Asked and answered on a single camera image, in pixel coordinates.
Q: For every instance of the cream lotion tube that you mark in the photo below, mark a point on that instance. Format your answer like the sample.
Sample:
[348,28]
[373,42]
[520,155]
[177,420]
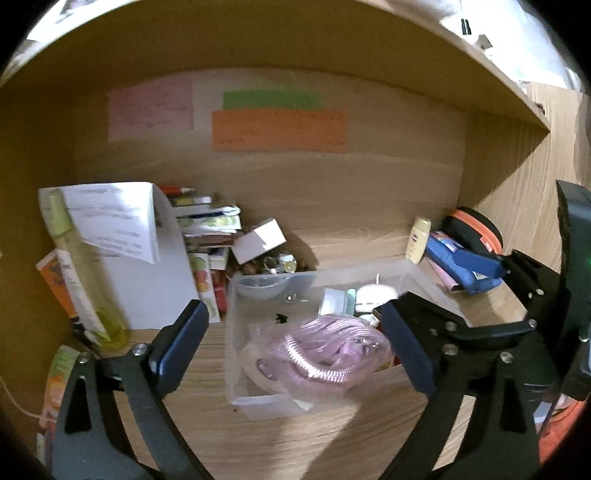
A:
[418,240]

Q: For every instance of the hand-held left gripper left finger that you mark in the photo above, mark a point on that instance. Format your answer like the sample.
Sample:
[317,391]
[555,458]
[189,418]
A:
[184,341]

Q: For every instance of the stack of books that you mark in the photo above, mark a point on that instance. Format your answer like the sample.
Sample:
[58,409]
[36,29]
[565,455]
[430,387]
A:
[203,217]

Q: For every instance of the large white box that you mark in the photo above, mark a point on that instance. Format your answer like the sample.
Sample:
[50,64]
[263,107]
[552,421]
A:
[171,286]

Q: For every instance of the wooden desktop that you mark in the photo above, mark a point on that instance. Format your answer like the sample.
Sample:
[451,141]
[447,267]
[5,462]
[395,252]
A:
[323,443]

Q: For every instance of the red box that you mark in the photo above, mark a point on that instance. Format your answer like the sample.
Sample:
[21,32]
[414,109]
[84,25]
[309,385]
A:
[218,281]

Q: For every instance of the orange paper note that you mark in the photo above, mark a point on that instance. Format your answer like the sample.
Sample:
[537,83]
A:
[277,131]

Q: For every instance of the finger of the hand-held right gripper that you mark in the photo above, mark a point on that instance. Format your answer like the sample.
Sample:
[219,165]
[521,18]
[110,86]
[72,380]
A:
[540,286]
[443,318]

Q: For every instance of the clear plastic storage box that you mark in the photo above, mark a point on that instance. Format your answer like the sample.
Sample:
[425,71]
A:
[240,360]

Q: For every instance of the yellow green spray bottle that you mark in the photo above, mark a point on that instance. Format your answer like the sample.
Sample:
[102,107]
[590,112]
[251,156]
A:
[87,277]

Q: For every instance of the pink and white small box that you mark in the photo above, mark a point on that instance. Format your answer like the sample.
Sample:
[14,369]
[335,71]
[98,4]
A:
[258,240]

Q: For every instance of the wooden shelf board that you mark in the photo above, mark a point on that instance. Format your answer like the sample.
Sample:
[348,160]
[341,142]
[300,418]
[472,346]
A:
[277,41]

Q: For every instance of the white printed paper sheet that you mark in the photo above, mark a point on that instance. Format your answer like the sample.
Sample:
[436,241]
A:
[115,217]

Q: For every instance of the fruit print card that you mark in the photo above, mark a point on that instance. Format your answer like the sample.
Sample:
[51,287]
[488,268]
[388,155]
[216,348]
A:
[203,286]

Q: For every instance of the orange and green tube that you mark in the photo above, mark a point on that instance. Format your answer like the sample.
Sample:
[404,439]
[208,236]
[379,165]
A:
[57,387]

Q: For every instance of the green paper note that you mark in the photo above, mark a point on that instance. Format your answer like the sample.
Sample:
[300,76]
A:
[272,100]

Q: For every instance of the pink paper note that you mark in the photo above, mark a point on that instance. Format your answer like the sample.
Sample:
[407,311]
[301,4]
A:
[147,108]

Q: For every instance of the pink flat case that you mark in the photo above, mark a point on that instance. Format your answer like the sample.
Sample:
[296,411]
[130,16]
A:
[443,277]

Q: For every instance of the blue pouch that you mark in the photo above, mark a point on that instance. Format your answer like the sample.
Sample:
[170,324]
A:
[461,267]

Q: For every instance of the pile of small trinkets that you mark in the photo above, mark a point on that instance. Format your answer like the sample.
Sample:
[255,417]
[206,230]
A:
[277,265]

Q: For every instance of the white jar with pink lid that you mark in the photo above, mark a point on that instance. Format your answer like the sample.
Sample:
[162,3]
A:
[376,297]

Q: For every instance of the orange fabric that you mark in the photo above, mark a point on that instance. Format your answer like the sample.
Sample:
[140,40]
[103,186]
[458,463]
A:
[561,434]

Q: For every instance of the black hair clip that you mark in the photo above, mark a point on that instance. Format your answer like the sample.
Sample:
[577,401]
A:
[280,317]

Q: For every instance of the orange and black round case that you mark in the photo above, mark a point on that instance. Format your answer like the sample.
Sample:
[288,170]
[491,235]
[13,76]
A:
[475,230]

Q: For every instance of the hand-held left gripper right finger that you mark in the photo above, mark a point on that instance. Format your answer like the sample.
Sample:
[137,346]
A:
[406,350]

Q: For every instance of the small translucent bowl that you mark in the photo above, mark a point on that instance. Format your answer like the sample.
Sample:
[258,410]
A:
[261,286]

